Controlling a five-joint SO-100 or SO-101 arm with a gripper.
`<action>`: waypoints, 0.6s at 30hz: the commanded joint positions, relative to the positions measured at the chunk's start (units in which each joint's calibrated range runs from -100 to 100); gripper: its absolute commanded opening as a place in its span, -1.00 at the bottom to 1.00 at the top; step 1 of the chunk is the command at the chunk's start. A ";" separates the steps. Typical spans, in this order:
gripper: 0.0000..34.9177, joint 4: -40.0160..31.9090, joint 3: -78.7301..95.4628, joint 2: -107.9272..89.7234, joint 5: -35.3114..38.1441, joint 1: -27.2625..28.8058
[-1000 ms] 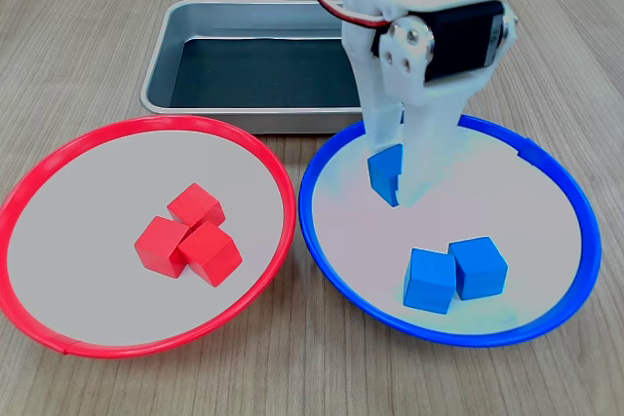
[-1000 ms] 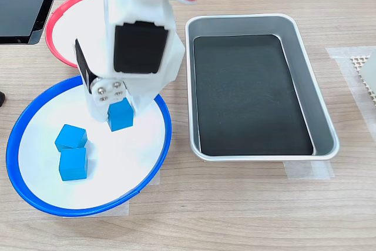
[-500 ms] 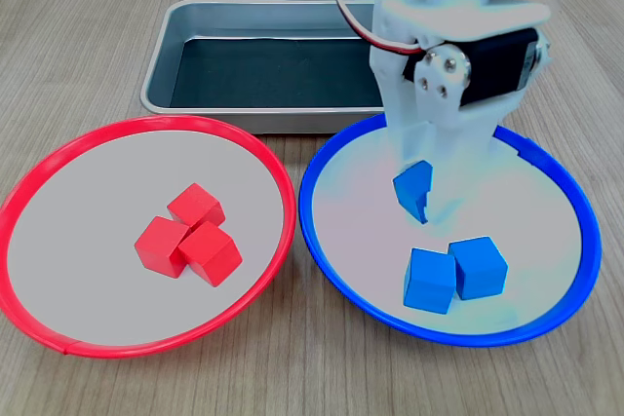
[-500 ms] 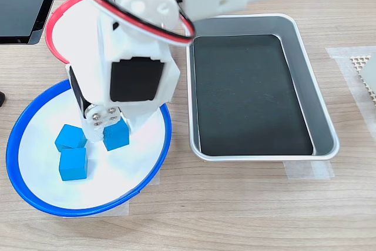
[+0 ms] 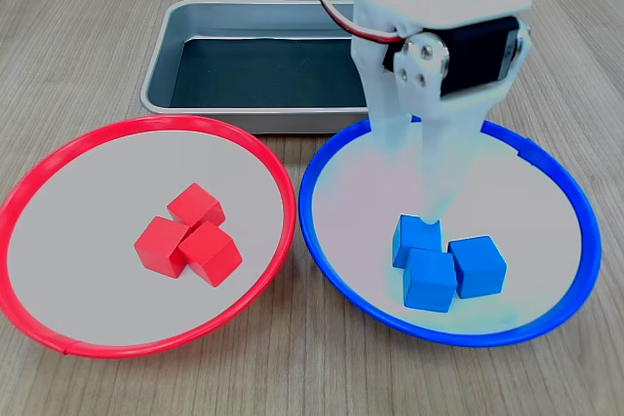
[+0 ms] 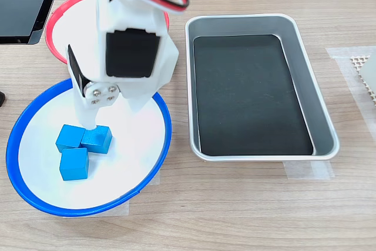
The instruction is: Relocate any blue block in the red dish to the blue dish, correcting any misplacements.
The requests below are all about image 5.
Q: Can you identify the blue cube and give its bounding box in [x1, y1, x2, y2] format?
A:
[448, 236, 508, 300]
[403, 247, 458, 314]
[392, 213, 444, 270]

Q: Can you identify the blue-rimmed white plate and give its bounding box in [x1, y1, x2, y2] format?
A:
[298, 116, 604, 349]

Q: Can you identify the black tray mat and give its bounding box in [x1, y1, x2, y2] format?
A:
[169, 37, 370, 109]

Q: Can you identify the red cube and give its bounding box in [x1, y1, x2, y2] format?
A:
[134, 215, 191, 280]
[177, 219, 244, 288]
[167, 182, 227, 230]

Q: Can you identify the steel tray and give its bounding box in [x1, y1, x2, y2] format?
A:
[139, 0, 372, 135]

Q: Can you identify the red-rimmed white plate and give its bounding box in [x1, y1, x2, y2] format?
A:
[0, 114, 297, 359]

